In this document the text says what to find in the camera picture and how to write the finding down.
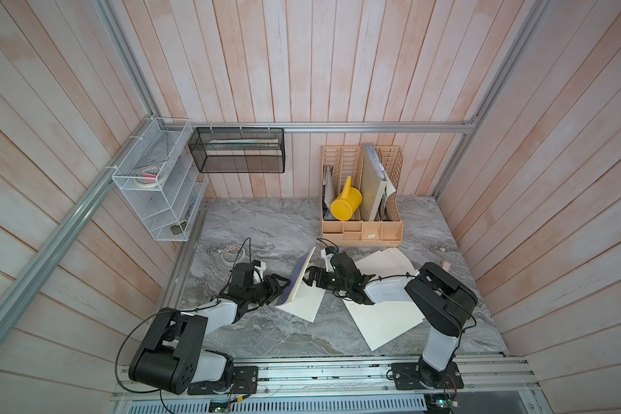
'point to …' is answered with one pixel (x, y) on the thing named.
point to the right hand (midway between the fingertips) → (306, 276)
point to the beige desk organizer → (337, 163)
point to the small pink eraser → (446, 266)
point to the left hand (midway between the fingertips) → (287, 287)
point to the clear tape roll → (233, 253)
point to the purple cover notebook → (297, 297)
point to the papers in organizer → (385, 205)
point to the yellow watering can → (346, 206)
